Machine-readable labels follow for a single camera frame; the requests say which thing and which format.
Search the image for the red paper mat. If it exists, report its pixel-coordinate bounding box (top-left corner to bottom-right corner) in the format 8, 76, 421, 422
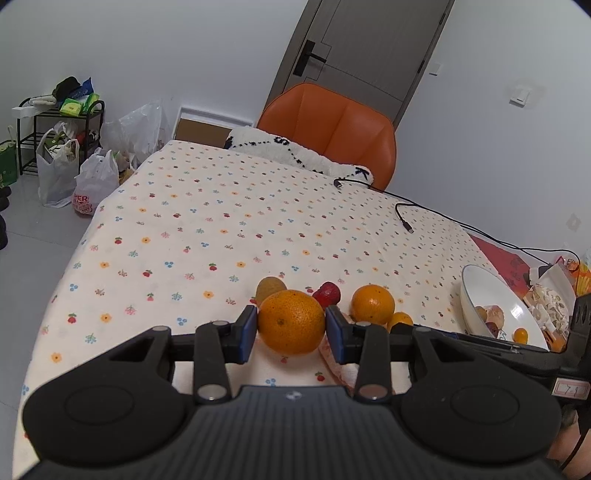
471, 235, 531, 299

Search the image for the white wall switch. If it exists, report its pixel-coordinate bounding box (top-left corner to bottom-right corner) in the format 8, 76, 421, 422
509, 85, 532, 108

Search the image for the black door handle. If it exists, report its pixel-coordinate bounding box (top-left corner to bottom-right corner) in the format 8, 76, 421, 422
293, 39, 327, 77

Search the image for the white red plastic bag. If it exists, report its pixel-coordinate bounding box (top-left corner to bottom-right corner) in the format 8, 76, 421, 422
71, 148, 119, 215

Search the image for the black usb cable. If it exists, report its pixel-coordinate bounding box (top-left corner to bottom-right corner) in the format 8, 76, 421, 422
332, 177, 582, 273

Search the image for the black metal shelf rack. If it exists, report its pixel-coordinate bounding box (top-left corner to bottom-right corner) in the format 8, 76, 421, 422
13, 98, 105, 175

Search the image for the right hand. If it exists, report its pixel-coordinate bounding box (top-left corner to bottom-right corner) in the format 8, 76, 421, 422
547, 410, 590, 479

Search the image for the white box of snacks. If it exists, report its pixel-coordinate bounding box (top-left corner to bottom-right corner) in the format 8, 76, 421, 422
524, 265, 576, 353

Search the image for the white ceramic plate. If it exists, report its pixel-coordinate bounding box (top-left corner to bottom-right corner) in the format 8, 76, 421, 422
460, 265, 549, 351

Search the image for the grey door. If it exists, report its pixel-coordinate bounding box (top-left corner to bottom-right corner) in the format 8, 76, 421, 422
267, 0, 454, 125

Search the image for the green bag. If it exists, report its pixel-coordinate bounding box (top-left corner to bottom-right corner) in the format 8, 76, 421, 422
0, 140, 18, 187

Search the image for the brown kiwi fruit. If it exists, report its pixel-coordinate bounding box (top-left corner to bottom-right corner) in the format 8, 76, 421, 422
254, 276, 287, 306

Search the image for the small yellow fruit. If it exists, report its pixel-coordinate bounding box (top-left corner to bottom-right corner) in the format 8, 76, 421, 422
387, 312, 414, 331

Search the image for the orange leather chair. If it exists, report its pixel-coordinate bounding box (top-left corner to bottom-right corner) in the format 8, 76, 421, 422
257, 83, 397, 190

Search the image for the clear plastic bag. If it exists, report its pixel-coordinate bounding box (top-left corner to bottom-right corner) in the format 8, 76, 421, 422
100, 101, 171, 170

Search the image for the small orange kumquat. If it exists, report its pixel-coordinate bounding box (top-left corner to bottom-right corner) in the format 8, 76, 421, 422
513, 327, 529, 345

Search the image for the small red fruit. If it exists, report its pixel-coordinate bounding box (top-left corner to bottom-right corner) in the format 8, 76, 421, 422
312, 282, 342, 309

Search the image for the large orange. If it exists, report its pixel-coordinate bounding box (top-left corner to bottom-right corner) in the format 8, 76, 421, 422
349, 284, 396, 325

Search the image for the white plush cushion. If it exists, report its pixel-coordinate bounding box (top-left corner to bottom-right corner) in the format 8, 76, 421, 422
223, 126, 374, 184

